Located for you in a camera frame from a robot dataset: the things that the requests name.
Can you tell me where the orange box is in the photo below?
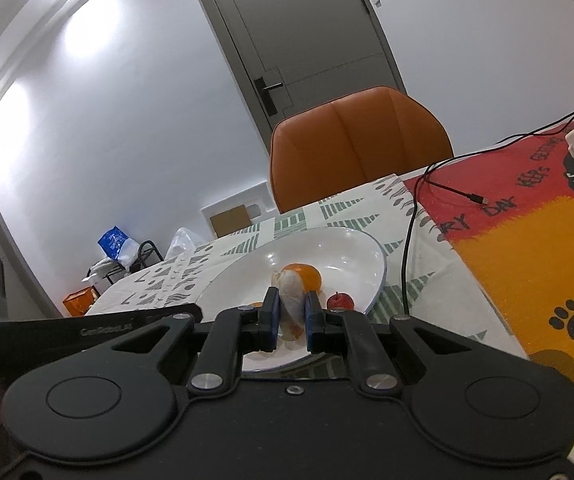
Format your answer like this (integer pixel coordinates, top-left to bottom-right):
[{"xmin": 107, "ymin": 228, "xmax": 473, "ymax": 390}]
[{"xmin": 63, "ymin": 286, "xmax": 99, "ymax": 317}]

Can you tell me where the black charger cable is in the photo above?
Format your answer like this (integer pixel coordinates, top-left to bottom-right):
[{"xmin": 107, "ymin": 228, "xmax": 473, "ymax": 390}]
[{"xmin": 424, "ymin": 87, "xmax": 574, "ymax": 177}]

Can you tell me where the white ceramic plate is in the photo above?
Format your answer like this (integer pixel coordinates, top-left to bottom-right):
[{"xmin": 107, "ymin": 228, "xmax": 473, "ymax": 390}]
[{"xmin": 194, "ymin": 226, "xmax": 388, "ymax": 373}]

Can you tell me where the white foam frame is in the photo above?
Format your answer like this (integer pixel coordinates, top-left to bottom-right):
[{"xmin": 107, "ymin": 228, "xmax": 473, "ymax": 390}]
[{"xmin": 201, "ymin": 183, "xmax": 274, "ymax": 239}]

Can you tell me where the grey door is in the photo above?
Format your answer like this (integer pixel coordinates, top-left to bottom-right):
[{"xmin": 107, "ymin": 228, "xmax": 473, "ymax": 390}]
[{"xmin": 184, "ymin": 0, "xmax": 408, "ymax": 133}]

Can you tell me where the blue plastic bag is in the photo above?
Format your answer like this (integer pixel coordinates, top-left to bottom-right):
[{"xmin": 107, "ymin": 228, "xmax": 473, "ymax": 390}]
[{"xmin": 98, "ymin": 227, "xmax": 131, "ymax": 261}]

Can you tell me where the orange cartoon table mat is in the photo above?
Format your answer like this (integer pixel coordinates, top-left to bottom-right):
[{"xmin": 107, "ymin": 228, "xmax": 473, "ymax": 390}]
[{"xmin": 402, "ymin": 120, "xmax": 574, "ymax": 476}]

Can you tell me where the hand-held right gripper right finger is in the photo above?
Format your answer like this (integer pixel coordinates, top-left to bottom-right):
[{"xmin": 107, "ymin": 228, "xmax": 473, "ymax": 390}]
[{"xmin": 304, "ymin": 291, "xmax": 530, "ymax": 393}]

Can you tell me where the black shoe rack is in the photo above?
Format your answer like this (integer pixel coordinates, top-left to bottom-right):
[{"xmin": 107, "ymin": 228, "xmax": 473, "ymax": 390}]
[{"xmin": 87, "ymin": 241, "xmax": 164, "ymax": 286}]

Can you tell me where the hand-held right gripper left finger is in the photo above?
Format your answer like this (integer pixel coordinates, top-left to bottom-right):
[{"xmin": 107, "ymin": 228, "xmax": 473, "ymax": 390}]
[{"xmin": 110, "ymin": 287, "xmax": 282, "ymax": 393}]

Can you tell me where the large peeled pomelo segment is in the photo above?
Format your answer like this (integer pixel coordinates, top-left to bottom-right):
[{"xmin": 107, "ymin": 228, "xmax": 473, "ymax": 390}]
[{"xmin": 273, "ymin": 267, "xmax": 308, "ymax": 342}]

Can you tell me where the crumpled white plastic bag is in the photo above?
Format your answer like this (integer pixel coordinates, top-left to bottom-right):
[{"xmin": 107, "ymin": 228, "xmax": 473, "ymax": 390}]
[{"xmin": 167, "ymin": 227, "xmax": 198, "ymax": 259}]

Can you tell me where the brown cardboard sheet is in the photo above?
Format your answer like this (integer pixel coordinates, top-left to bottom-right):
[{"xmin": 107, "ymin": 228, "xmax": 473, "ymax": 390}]
[{"xmin": 209, "ymin": 205, "xmax": 252, "ymax": 237}]

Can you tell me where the large orange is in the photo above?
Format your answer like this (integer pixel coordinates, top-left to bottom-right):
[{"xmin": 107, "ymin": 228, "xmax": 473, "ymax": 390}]
[{"xmin": 281, "ymin": 262, "xmax": 323, "ymax": 292}]

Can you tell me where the bright red small fruit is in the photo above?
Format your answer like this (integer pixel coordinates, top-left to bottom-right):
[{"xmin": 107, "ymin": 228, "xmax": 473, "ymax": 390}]
[{"xmin": 327, "ymin": 291, "xmax": 355, "ymax": 311}]

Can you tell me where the orange leather chair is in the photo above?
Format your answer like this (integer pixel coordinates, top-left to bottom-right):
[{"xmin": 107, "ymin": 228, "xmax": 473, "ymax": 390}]
[{"xmin": 268, "ymin": 86, "xmax": 455, "ymax": 214}]

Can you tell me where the black cable with plug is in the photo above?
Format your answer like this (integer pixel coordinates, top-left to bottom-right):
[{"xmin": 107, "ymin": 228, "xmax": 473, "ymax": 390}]
[{"xmin": 401, "ymin": 167, "xmax": 490, "ymax": 319}]

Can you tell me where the black door handle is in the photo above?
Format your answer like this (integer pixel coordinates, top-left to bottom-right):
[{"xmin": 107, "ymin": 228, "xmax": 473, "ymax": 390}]
[{"xmin": 253, "ymin": 76, "xmax": 284, "ymax": 115}]

